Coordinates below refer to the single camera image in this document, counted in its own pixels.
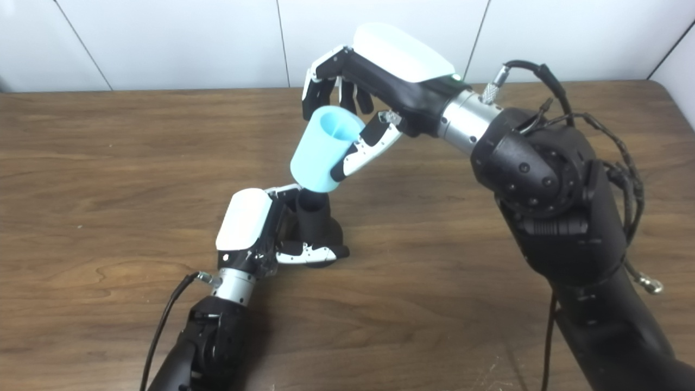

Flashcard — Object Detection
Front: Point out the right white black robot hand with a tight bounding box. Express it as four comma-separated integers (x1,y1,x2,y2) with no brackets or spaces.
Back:
302,22,472,182

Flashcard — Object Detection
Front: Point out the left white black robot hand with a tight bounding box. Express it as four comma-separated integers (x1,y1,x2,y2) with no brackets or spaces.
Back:
216,184,351,280

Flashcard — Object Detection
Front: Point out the black funnel-shaped nozzle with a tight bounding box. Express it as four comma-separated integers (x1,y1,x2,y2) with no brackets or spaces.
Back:
282,189,344,268

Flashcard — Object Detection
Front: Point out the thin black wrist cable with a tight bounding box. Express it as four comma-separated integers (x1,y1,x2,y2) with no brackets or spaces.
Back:
140,272,222,391

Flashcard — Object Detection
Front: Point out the light-blue short hose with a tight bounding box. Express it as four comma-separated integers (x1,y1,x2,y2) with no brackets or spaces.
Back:
290,105,366,193

